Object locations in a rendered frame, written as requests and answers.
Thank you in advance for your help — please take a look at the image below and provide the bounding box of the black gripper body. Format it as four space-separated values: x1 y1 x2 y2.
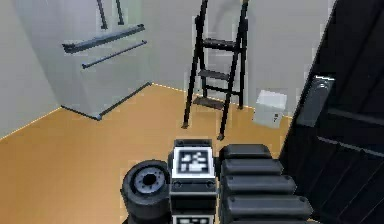
120 159 173 224

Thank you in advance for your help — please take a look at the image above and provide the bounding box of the grey fridge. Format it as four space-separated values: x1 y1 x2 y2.
14 0 154 122

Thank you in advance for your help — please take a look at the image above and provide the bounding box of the black step ladder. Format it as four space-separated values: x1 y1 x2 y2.
180 0 251 141

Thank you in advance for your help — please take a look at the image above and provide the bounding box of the white box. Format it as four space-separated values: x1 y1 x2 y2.
252 89 288 129

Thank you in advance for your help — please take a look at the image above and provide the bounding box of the black room door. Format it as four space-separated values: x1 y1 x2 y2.
278 0 384 224

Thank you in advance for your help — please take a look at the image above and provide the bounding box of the black fridge handle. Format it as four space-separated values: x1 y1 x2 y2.
115 0 125 26
61 23 146 55
81 39 148 70
96 0 109 31

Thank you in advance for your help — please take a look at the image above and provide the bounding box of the dark grey door handle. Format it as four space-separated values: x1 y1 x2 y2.
296 75 336 128

